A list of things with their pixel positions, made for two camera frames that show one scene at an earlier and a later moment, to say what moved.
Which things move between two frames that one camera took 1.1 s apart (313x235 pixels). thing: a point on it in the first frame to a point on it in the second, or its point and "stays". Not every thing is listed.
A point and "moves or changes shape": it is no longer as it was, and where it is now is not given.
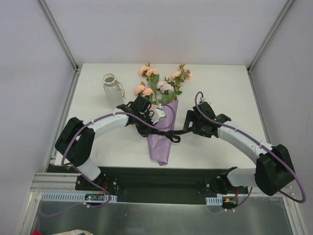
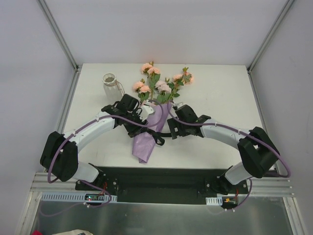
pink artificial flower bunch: (161, 92) moves or changes shape
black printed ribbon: (172, 134) moves or changes shape
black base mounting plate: (155, 184) stays
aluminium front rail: (44, 182) stays
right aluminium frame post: (281, 15) stays
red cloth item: (36, 232) stays
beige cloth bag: (75, 232) stays
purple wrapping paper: (159, 145) to (144, 141)
